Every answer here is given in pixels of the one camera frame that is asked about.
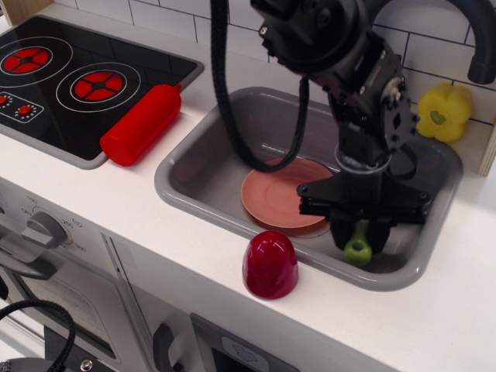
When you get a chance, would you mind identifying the dark red cup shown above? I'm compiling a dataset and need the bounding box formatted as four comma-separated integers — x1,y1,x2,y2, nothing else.
242,230,299,300

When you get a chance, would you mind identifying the black lower braided cable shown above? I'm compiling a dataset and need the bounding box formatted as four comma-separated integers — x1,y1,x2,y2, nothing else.
0,299,77,372

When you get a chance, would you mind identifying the grey oven door handle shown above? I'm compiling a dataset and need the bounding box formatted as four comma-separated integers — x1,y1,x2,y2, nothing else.
1,232,63,281

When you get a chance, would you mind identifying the wooden side panel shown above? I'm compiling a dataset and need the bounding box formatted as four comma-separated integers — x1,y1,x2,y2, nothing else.
477,122,496,177

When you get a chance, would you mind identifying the grey sink basin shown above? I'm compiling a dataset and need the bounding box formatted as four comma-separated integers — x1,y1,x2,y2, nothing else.
154,87,463,291

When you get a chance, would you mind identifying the grey oven knob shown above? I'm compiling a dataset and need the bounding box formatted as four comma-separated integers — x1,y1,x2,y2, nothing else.
21,212,67,249

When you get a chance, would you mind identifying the pink plate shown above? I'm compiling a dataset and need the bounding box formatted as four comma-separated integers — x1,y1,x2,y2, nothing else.
240,158,334,232

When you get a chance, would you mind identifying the dark grey faucet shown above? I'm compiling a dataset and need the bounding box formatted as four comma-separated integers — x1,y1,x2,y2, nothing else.
364,1,495,85

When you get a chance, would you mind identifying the dark grey dishwasher handle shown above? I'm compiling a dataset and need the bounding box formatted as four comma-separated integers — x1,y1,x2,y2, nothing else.
153,323,185,372

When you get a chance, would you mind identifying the black toy stove top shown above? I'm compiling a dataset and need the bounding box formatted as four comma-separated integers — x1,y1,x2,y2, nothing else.
1,16,204,170

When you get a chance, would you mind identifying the black braided cable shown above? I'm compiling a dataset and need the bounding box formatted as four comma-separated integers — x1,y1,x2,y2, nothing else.
209,0,311,174
0,299,77,372

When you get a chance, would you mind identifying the red ketchup bottle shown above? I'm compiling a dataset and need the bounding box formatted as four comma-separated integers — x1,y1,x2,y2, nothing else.
100,84,182,167

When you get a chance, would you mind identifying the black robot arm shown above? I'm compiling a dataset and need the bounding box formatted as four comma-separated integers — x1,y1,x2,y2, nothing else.
252,1,431,253

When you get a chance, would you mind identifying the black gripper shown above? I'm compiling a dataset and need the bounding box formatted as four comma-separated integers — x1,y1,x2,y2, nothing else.
297,170,431,254

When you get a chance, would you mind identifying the yellow bell pepper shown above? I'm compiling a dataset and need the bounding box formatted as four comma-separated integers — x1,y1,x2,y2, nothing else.
417,83,473,143

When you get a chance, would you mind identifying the grey spatula green handle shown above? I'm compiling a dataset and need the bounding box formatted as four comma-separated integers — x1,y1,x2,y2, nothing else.
343,220,373,267

